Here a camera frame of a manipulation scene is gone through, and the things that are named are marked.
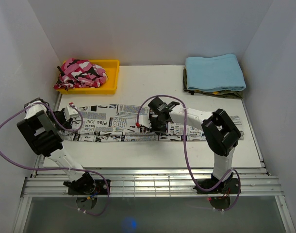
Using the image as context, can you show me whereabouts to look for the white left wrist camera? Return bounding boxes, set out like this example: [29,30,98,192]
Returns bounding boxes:
[64,102,80,120]

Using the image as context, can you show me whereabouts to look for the yellow plastic tray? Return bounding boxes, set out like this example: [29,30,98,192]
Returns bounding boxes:
[56,60,120,95]

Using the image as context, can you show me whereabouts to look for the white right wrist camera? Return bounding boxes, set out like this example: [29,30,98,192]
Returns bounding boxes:
[136,115,152,129]

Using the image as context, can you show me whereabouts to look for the light blue folded trousers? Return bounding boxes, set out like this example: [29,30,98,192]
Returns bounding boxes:
[185,54,246,93]

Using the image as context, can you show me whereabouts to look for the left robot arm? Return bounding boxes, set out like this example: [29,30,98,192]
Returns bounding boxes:
[17,98,96,194]

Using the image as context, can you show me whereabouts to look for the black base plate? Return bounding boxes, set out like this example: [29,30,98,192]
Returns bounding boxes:
[66,179,111,196]
[193,178,241,194]

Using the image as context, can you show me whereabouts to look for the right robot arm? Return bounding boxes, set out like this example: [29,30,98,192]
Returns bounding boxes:
[148,95,241,193]

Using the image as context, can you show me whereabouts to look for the aluminium rail frame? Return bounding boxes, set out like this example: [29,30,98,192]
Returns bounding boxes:
[21,156,284,198]

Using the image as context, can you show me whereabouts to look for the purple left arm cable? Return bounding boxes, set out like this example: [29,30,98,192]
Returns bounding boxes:
[0,101,111,216]

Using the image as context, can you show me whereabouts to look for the pink camouflage trousers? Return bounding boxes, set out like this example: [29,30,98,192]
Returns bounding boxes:
[53,58,109,91]

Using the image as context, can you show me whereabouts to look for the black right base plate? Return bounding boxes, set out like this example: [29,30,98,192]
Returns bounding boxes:
[193,178,241,194]

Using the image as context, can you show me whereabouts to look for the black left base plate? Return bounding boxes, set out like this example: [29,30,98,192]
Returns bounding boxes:
[66,179,111,196]

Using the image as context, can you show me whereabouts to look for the olive camouflage folded trousers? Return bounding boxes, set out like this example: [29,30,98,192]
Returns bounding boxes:
[183,67,244,100]

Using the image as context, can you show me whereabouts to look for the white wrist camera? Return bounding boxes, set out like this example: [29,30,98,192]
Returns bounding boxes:
[64,102,80,120]
[136,115,152,129]

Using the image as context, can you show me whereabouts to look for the newspaper print trousers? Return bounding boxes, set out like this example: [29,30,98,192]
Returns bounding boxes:
[59,103,245,143]

